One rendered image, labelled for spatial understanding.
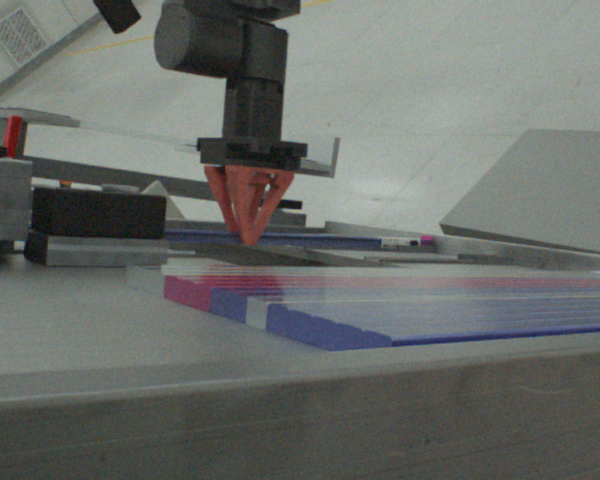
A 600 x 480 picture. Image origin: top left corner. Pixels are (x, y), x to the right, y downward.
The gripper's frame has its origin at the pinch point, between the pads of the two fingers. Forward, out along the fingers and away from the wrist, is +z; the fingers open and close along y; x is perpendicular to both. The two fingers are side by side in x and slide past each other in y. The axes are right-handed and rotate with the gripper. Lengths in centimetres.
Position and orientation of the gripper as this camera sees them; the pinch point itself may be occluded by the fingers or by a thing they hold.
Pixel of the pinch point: (244, 235)
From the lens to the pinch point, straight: 77.8
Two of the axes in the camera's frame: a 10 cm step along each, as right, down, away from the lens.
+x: 7.9, 0.2, 6.2
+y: 6.1, 0.9, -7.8
